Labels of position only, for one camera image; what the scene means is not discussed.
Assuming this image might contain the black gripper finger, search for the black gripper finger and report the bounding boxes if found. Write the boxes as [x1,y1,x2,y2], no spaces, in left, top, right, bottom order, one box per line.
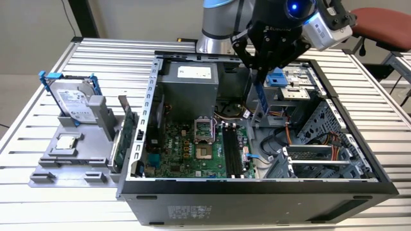
[265,36,312,72]
[230,28,269,72]

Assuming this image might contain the RAM memory stick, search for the RAM memory stick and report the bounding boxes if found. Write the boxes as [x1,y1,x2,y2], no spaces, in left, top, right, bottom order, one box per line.
[40,161,105,167]
[254,69,269,115]

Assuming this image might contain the metal drive cage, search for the metal drive cage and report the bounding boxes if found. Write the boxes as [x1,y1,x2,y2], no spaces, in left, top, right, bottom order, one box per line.
[246,61,321,126]

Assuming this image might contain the grey power supply unit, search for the grey power supply unit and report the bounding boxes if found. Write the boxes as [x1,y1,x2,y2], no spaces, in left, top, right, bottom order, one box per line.
[156,61,220,121]

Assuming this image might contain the red office chair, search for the red office chair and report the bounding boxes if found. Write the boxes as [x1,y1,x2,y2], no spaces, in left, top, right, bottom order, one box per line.
[348,7,411,58]

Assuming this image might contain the metal socket cover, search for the metal socket cover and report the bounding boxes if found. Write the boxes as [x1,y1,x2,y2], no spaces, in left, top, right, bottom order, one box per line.
[193,116,214,144]

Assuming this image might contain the grey metal disk bay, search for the grey metal disk bay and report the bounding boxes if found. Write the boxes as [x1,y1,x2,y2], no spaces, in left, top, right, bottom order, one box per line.
[265,143,373,180]

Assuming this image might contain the CPU socket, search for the CPU socket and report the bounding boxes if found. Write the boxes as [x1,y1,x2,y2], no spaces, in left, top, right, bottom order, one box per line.
[194,143,214,161]

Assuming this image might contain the green motherboard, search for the green motherboard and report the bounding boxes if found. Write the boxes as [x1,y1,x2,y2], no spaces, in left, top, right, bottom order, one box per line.
[145,120,257,179]

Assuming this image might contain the teal chip heatsink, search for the teal chip heatsink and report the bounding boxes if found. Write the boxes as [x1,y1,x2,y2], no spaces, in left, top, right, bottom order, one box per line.
[146,154,161,168]

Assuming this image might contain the green graphics card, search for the green graphics card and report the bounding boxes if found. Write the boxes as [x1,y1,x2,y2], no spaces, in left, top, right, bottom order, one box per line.
[106,95,138,175]

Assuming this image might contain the hard disk in blue carrier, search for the hard disk in blue carrier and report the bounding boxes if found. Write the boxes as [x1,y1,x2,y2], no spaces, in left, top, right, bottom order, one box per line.
[37,71,102,128]

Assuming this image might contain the grey parts rack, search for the grey parts rack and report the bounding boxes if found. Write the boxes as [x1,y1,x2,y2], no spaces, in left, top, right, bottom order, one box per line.
[26,96,141,190]

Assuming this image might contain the black open PC case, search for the black open PC case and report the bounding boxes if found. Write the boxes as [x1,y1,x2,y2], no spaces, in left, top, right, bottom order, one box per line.
[114,49,399,227]

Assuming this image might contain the silver CPU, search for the silver CPU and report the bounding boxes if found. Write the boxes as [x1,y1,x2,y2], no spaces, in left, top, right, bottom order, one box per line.
[54,137,77,150]

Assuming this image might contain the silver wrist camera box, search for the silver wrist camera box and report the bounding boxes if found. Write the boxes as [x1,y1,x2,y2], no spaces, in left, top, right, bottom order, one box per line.
[301,11,353,51]

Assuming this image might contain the blue plastic drive bracket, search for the blue plastic drive bracket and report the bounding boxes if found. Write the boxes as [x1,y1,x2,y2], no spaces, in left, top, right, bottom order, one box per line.
[268,67,288,88]

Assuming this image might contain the yellow white wire bundle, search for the yellow white wire bundle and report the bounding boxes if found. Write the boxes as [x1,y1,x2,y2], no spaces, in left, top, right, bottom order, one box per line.
[213,102,253,121]

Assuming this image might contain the aluminium frame side table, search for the aluminium frame side table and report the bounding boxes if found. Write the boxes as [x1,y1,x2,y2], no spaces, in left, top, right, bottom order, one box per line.
[377,50,411,106]

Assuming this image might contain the orange wire bundle black plug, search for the orange wire bundle black plug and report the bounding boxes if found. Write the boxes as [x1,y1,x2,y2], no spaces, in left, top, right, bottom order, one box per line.
[269,108,293,146]

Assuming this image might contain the wire locking lever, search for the wire locking lever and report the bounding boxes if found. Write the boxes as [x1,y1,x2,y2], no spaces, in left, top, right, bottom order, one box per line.
[209,120,225,144]

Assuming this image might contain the red orange yellow wires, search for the red orange yellow wires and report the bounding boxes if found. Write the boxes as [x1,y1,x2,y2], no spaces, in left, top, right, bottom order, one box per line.
[319,131,343,162]

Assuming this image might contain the black data cable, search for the black data cable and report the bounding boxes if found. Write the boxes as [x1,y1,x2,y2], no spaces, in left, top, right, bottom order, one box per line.
[258,134,285,158]

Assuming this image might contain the black vertical post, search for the black vertical post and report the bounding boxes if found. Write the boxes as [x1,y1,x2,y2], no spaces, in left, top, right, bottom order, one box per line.
[66,0,100,39]

